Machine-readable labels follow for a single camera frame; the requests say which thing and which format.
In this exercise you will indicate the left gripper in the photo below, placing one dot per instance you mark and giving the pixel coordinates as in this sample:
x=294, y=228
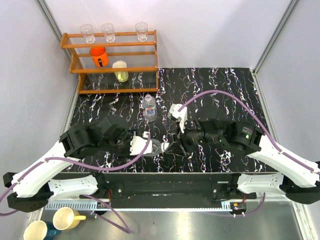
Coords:
x=127, y=152

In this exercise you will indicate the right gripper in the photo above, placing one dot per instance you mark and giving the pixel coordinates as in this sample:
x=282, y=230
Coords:
x=176, y=148

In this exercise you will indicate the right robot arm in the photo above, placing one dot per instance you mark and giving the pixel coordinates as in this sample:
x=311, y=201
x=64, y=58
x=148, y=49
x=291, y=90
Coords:
x=297, y=178

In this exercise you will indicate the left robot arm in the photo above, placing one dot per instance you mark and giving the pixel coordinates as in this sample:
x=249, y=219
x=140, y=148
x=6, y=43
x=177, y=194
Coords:
x=32, y=188

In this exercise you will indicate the labelled clear plastic bottle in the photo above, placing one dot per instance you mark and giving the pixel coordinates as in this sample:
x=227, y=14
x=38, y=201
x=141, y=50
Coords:
x=149, y=108

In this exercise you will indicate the pale yellow cup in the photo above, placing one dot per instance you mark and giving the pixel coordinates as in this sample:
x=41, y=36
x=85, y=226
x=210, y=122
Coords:
x=121, y=76

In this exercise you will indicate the wooden three-tier rack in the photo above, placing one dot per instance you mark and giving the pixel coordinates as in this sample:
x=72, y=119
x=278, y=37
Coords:
x=141, y=59

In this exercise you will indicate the orange mug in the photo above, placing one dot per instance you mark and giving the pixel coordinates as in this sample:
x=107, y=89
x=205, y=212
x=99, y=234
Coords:
x=99, y=56

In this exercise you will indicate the yellow mug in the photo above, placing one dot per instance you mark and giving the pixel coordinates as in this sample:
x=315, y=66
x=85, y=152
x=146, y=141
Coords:
x=67, y=218

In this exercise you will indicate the middle drinking glass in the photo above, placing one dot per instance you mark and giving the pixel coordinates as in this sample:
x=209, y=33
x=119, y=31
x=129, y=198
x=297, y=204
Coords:
x=108, y=32

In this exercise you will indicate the drinking glass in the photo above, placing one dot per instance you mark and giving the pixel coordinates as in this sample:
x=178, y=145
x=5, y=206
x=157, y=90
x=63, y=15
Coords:
x=88, y=34
x=108, y=32
x=141, y=29

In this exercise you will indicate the right drinking glass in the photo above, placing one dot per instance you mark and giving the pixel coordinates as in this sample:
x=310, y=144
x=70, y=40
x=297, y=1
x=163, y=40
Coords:
x=141, y=29

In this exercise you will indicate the left drinking glass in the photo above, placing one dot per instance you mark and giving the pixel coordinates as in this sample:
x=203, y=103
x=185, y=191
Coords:
x=88, y=34

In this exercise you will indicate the dark blue mug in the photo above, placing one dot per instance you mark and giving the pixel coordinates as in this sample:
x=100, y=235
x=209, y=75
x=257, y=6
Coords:
x=41, y=230

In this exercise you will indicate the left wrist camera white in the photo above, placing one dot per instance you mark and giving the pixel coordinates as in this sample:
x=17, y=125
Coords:
x=137, y=145

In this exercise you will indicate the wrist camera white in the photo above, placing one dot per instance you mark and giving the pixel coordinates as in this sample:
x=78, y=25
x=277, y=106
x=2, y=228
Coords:
x=179, y=114
x=137, y=145

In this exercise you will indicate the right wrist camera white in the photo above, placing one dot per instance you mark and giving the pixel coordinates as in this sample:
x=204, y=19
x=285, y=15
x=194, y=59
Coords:
x=179, y=114

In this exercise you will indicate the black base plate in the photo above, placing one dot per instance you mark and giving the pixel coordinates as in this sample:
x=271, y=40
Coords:
x=152, y=191

